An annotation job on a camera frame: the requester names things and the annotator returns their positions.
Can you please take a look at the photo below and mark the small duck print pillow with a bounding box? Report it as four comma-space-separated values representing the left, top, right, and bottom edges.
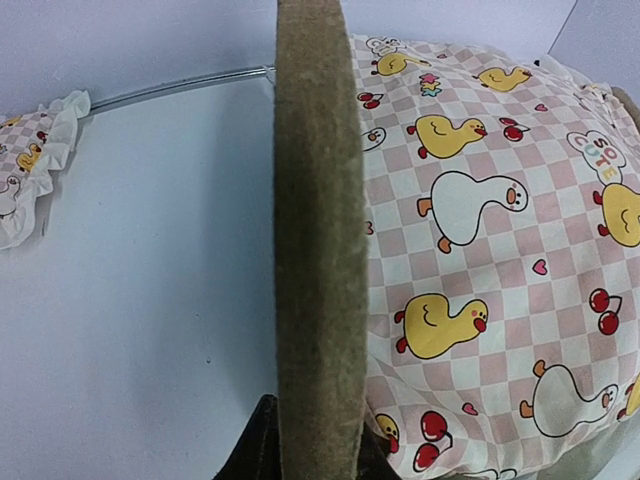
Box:
1, 90, 91, 249

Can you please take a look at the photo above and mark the duck print bed cushion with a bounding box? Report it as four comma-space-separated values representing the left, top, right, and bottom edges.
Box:
349, 35, 639, 479

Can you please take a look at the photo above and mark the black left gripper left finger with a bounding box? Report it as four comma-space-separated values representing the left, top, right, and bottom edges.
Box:
213, 394, 281, 480

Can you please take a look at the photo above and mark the wooden pet bed frame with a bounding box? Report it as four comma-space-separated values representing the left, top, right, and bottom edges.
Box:
272, 0, 640, 480

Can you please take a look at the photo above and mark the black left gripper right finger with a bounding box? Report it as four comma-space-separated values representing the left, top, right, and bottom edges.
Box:
357, 424, 400, 480

